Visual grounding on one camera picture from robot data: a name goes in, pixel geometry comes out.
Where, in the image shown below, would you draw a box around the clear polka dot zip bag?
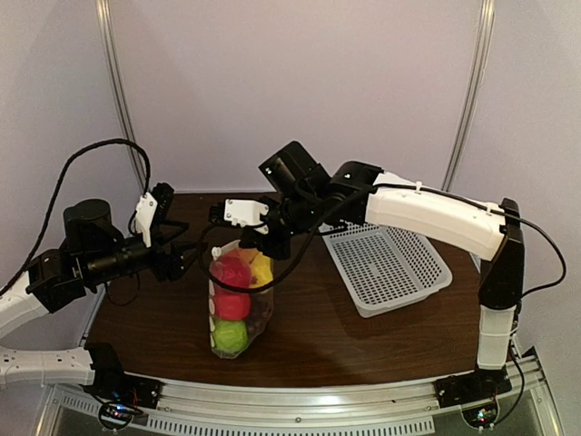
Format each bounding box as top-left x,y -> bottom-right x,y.
208,240 -> 274,359

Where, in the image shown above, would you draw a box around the aluminium front rail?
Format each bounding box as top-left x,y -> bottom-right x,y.
44,347 -> 553,435

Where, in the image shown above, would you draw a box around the green fake apple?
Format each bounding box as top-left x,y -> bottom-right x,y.
212,320 -> 249,354

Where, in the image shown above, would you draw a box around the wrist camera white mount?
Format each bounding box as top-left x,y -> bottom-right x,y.
208,199 -> 269,228
133,183 -> 174,248

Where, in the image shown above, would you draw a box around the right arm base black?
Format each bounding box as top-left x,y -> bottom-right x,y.
433,368 -> 512,409

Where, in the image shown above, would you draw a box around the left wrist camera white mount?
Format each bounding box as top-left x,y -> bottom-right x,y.
133,183 -> 174,248

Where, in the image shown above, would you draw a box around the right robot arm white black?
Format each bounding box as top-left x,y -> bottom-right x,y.
223,141 -> 525,375

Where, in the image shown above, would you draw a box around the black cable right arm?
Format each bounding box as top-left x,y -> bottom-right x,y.
371,181 -> 567,428

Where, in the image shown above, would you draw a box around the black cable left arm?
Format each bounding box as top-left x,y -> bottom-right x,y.
0,138 -> 153,296

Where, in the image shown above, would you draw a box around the aluminium frame post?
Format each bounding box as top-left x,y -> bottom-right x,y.
94,0 -> 151,192
442,0 -> 496,191

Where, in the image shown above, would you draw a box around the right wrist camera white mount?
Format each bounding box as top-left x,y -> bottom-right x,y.
208,199 -> 269,228

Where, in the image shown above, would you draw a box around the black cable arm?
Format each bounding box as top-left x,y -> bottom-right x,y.
0,138 -> 153,296
371,181 -> 567,428

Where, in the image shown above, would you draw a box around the dark fake grapes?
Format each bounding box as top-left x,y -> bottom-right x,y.
245,292 -> 274,338

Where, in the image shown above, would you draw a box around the red fake apple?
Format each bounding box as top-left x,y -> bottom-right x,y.
210,255 -> 251,289

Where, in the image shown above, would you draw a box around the yellow fake pear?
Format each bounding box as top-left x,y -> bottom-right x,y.
249,253 -> 273,288

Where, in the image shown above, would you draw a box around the aluminium frame post right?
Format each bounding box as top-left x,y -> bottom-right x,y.
442,0 -> 496,191

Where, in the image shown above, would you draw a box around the white perforated plastic basket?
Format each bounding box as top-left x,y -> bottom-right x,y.
321,224 -> 453,318

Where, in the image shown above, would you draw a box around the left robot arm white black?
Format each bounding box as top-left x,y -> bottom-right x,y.
1,199 -> 203,393

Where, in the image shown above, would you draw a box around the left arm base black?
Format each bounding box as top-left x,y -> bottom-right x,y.
83,342 -> 162,409

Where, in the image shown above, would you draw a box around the aluminium frame post left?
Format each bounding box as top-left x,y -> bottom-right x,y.
94,0 -> 151,192

